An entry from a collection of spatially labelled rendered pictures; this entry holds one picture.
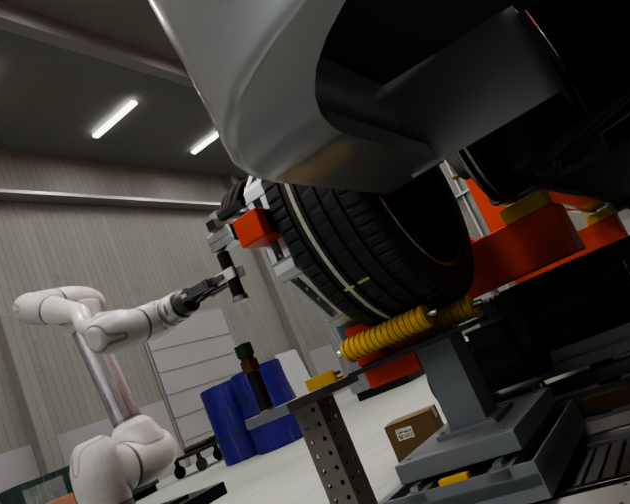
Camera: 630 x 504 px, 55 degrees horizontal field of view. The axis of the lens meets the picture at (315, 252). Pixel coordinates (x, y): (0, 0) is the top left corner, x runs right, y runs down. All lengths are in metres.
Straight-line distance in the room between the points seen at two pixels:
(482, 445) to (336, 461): 0.68
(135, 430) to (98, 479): 0.23
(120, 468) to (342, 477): 0.69
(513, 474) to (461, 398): 0.27
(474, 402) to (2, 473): 8.87
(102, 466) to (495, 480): 1.20
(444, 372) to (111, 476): 1.08
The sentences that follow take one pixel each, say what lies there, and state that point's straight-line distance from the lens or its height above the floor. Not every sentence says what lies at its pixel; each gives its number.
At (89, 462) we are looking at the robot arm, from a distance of 2.05.
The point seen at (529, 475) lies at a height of 0.14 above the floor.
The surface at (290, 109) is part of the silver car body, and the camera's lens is 0.69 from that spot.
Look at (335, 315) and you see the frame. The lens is 1.54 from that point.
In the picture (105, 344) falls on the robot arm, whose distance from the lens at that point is 1.71.
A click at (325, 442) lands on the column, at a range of 1.96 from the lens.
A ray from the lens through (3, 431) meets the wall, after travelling 10.12.
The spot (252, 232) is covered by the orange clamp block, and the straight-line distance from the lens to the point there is 1.38.
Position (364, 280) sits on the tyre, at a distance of 1.36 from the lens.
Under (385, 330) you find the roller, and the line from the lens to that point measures 1.46.
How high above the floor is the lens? 0.47
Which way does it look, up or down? 11 degrees up
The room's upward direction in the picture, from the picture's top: 23 degrees counter-clockwise
